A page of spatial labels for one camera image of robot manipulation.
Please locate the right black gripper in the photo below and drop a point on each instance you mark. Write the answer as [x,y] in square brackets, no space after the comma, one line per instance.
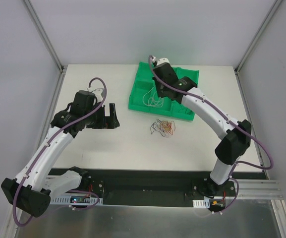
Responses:
[161,87]

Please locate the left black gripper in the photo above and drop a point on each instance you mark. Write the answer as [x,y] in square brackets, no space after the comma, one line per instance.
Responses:
[105,119]

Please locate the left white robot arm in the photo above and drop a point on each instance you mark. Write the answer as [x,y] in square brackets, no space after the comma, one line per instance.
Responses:
[29,191]

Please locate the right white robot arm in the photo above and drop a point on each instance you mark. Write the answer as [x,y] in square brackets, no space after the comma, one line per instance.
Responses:
[234,134]

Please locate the green compartment tray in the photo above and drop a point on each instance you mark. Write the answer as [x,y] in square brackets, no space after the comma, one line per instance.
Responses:
[143,97]

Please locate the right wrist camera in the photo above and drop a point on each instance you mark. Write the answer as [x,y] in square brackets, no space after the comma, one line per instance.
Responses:
[155,61]

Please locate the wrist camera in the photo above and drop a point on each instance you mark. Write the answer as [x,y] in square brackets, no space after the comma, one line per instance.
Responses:
[155,61]
[98,92]

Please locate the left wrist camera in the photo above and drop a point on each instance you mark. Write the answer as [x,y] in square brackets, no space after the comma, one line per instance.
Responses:
[98,92]

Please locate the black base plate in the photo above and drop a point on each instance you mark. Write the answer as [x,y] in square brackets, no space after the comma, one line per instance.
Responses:
[148,188]

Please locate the left aluminium post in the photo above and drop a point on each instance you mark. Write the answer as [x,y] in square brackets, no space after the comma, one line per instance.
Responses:
[42,33]

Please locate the aluminium post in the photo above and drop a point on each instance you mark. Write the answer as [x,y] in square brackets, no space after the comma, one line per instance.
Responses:
[262,28]
[42,33]

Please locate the left white cable duct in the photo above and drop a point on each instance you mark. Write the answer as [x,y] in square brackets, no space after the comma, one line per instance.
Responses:
[76,200]

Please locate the white cable duct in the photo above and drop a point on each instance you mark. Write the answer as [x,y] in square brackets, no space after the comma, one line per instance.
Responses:
[201,204]
[76,200]

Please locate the right white cable duct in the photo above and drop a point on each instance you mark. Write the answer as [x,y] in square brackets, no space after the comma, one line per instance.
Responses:
[201,204]

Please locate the aluminium frame rail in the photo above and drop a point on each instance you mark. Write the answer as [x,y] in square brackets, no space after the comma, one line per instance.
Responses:
[261,189]

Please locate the right aluminium post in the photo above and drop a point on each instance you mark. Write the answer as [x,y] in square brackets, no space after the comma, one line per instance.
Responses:
[262,28]

